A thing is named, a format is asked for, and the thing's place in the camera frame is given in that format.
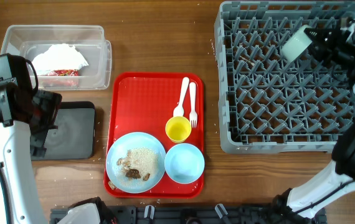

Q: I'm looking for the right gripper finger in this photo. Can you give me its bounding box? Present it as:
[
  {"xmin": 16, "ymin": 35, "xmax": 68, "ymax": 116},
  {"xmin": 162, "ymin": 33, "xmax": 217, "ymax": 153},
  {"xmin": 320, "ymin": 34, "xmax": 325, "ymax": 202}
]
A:
[
  {"xmin": 308, "ymin": 42, "xmax": 329, "ymax": 56},
  {"xmin": 304, "ymin": 28, "xmax": 333, "ymax": 40}
]

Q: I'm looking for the mint green bowl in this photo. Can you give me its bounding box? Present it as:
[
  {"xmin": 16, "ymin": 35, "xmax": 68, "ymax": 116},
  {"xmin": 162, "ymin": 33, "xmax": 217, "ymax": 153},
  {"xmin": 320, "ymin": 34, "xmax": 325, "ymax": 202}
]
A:
[{"xmin": 282, "ymin": 25, "xmax": 312, "ymax": 63}]

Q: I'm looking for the red candy wrapper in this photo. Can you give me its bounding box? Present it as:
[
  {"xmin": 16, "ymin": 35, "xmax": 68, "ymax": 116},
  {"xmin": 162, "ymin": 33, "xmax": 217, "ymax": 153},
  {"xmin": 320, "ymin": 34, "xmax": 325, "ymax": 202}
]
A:
[{"xmin": 40, "ymin": 70, "xmax": 79, "ymax": 88}]

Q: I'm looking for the white paper napkin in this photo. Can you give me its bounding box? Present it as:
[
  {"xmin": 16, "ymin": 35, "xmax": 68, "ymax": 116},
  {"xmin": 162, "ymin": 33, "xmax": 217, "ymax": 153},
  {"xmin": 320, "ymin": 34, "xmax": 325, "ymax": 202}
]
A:
[{"xmin": 32, "ymin": 44, "xmax": 89, "ymax": 75}]

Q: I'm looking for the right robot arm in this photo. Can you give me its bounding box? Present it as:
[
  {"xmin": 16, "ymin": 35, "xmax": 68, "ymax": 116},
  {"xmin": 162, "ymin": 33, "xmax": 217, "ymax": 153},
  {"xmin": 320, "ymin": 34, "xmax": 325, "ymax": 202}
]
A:
[{"xmin": 267, "ymin": 26, "xmax": 355, "ymax": 223}]

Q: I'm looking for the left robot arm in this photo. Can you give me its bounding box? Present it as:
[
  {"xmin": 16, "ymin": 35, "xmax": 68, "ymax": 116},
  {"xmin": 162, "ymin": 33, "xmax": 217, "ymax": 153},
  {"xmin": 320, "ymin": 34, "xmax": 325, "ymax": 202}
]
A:
[{"xmin": 0, "ymin": 54, "xmax": 95, "ymax": 223}]

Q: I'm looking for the clear plastic waste bin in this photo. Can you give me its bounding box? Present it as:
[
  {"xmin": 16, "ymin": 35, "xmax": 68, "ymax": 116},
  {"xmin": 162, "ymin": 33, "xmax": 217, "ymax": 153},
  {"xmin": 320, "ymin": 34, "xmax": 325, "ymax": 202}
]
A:
[{"xmin": 1, "ymin": 25, "xmax": 112, "ymax": 91}]

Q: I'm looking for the grey dishwasher rack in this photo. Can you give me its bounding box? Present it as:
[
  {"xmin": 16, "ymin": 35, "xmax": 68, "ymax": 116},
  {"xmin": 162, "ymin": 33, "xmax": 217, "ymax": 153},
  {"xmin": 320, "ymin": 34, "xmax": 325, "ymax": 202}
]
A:
[{"xmin": 214, "ymin": 1, "xmax": 355, "ymax": 154}]

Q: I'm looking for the black rectangular tray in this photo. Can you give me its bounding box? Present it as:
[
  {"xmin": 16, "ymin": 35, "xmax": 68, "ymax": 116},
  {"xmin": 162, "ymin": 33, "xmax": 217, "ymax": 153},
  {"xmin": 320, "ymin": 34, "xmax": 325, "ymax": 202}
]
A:
[{"xmin": 32, "ymin": 101, "xmax": 95, "ymax": 161}]

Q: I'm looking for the large light blue plate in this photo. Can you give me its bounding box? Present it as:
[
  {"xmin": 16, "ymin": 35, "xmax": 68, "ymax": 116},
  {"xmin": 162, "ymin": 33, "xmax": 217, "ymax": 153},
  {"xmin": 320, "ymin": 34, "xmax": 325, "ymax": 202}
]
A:
[{"xmin": 105, "ymin": 132, "xmax": 166, "ymax": 194}]

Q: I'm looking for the food scrap on tray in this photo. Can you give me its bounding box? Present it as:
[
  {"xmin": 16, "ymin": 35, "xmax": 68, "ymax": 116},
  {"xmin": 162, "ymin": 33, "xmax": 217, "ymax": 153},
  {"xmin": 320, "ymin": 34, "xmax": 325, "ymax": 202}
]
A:
[{"xmin": 108, "ymin": 181, "xmax": 116, "ymax": 190}]

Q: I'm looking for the red plastic serving tray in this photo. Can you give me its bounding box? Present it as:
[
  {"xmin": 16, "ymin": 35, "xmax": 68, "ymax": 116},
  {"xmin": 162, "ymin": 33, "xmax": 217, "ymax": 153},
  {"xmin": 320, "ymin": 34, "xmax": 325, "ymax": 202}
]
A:
[{"xmin": 103, "ymin": 72, "xmax": 204, "ymax": 198}]

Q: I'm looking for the yellow plastic cup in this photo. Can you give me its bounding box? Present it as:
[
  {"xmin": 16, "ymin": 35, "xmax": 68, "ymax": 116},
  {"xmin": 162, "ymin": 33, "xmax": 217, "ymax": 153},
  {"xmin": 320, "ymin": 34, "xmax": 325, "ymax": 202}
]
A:
[{"xmin": 165, "ymin": 116, "xmax": 192, "ymax": 144}]

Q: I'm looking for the white plastic spoon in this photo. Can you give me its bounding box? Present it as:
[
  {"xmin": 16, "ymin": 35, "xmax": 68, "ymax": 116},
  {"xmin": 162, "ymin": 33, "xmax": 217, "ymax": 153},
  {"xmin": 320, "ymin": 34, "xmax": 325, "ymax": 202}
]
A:
[{"xmin": 173, "ymin": 77, "xmax": 189, "ymax": 117}]

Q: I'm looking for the small light blue bowl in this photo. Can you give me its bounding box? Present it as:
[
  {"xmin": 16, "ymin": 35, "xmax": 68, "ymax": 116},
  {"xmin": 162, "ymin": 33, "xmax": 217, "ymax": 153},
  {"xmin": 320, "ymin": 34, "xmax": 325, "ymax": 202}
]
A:
[{"xmin": 164, "ymin": 143, "xmax": 205, "ymax": 184}]

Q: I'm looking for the white plastic fork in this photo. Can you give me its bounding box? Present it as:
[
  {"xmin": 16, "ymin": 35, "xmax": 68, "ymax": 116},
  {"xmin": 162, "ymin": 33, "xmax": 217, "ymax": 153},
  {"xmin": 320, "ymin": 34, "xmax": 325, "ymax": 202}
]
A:
[{"xmin": 189, "ymin": 82, "xmax": 198, "ymax": 128}]

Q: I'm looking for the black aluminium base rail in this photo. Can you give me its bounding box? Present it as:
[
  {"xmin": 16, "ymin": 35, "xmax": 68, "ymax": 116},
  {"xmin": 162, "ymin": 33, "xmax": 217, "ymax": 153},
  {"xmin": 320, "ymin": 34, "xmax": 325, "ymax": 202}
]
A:
[{"xmin": 49, "ymin": 203, "xmax": 327, "ymax": 224}]

